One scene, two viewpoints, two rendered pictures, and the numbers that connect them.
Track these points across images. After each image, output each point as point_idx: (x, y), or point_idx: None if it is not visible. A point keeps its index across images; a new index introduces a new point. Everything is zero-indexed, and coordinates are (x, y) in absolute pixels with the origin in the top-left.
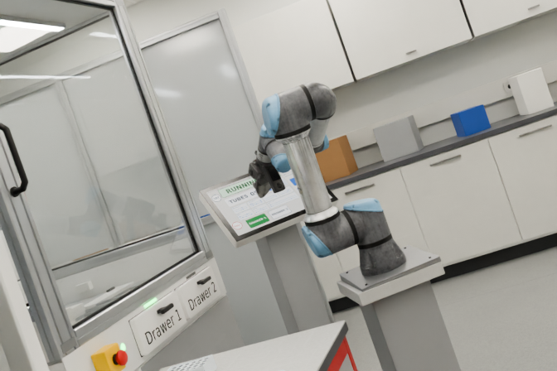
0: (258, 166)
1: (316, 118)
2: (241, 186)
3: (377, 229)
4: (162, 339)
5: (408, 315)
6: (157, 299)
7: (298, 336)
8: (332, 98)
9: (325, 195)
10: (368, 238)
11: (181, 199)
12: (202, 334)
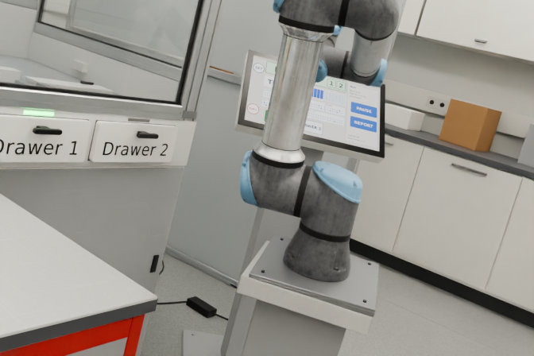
0: None
1: (354, 30)
2: None
3: (329, 219)
4: (20, 159)
5: (290, 342)
6: (56, 116)
7: (94, 271)
8: (385, 13)
9: (293, 131)
10: (312, 220)
11: (195, 38)
12: (106, 187)
